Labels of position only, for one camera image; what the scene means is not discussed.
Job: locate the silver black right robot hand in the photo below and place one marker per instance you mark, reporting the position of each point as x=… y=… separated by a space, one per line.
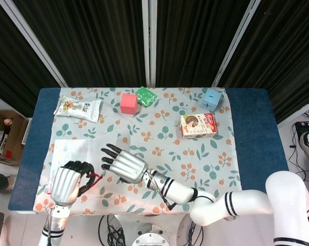
x=130 y=166

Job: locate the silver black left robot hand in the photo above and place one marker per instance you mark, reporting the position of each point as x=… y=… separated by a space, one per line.
x=64 y=182

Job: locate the clear plastic bag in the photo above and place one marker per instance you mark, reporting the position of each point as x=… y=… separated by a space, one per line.
x=72 y=151

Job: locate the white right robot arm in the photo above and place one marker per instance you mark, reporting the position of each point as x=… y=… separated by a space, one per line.
x=246 y=202

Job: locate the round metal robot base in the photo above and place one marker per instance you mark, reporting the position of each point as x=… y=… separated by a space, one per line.
x=149 y=235

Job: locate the floral fruit-print tablecloth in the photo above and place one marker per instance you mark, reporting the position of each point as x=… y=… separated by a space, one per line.
x=169 y=153

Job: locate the red foam cube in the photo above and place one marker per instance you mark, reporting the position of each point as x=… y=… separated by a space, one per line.
x=128 y=103

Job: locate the green sachet packet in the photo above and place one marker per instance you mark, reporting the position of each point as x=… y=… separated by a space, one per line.
x=146 y=96

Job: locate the white snack pouch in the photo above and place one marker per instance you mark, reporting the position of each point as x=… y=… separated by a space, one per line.
x=77 y=109

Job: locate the brown cardboard box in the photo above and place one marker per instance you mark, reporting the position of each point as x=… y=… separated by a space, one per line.
x=13 y=128

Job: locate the white biscuit box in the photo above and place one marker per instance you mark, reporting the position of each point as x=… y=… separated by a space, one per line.
x=197 y=125

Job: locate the light blue foam cube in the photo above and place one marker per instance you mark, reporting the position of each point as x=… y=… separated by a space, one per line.
x=210 y=100

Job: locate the blue padded table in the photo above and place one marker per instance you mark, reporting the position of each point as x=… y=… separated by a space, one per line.
x=254 y=128

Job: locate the black pleated curtain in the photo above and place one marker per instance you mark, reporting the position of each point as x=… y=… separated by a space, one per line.
x=92 y=38

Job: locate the white upright frame post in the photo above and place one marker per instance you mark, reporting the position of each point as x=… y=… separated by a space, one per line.
x=149 y=38

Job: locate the white slanted frame post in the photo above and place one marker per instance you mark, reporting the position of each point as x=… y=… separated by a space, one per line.
x=33 y=38
x=236 y=38

